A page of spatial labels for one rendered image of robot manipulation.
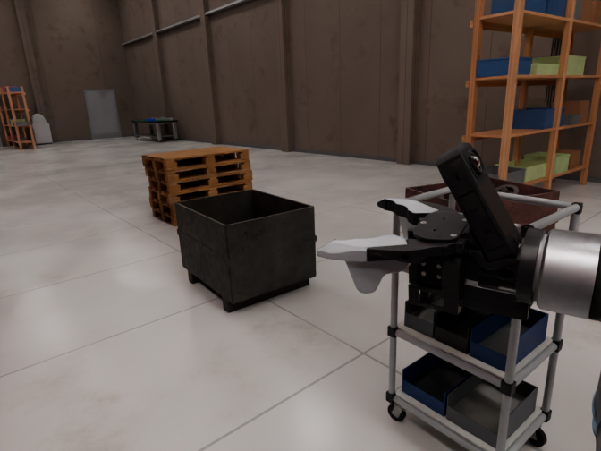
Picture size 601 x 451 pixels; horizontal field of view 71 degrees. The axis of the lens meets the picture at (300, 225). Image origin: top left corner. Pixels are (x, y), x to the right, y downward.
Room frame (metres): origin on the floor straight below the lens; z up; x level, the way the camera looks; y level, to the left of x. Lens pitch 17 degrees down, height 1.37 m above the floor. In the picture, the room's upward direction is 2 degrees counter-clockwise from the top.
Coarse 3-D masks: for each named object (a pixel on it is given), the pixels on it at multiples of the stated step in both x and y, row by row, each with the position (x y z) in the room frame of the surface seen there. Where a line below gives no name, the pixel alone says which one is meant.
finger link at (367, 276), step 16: (336, 240) 0.41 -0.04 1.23; (352, 240) 0.41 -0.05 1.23; (368, 240) 0.40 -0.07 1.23; (384, 240) 0.40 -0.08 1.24; (400, 240) 0.40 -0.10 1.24; (320, 256) 0.41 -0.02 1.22; (336, 256) 0.40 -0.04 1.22; (352, 256) 0.39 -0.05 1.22; (352, 272) 0.40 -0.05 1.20; (368, 272) 0.40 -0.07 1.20; (384, 272) 0.40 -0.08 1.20; (368, 288) 0.40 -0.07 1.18
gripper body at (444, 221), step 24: (432, 216) 0.44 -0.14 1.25; (456, 216) 0.43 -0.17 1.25; (432, 240) 0.38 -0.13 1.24; (456, 240) 0.38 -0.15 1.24; (528, 240) 0.35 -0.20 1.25; (432, 264) 0.40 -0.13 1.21; (456, 264) 0.37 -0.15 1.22; (480, 264) 0.38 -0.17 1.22; (504, 264) 0.36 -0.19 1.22; (528, 264) 0.34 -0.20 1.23; (432, 288) 0.40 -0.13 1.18; (456, 288) 0.37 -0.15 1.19; (480, 288) 0.38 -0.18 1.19; (504, 288) 0.37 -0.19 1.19; (528, 288) 0.34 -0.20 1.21; (456, 312) 0.38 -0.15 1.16; (504, 312) 0.37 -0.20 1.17; (528, 312) 0.36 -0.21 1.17
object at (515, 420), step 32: (448, 192) 1.72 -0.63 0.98; (544, 224) 1.20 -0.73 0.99; (576, 224) 1.37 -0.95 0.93; (416, 320) 1.48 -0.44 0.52; (448, 320) 1.46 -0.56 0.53; (480, 320) 1.36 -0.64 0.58; (512, 320) 1.15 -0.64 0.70; (544, 320) 1.36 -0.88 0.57; (448, 352) 1.34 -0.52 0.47; (480, 352) 1.27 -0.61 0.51; (512, 352) 1.14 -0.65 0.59; (544, 352) 1.32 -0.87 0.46; (416, 384) 1.53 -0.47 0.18; (448, 384) 1.52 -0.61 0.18; (480, 384) 1.50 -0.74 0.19; (512, 384) 1.14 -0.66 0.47; (448, 416) 1.35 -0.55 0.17; (480, 416) 1.32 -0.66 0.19; (512, 416) 1.26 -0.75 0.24; (544, 416) 1.36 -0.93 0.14; (512, 448) 1.21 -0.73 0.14
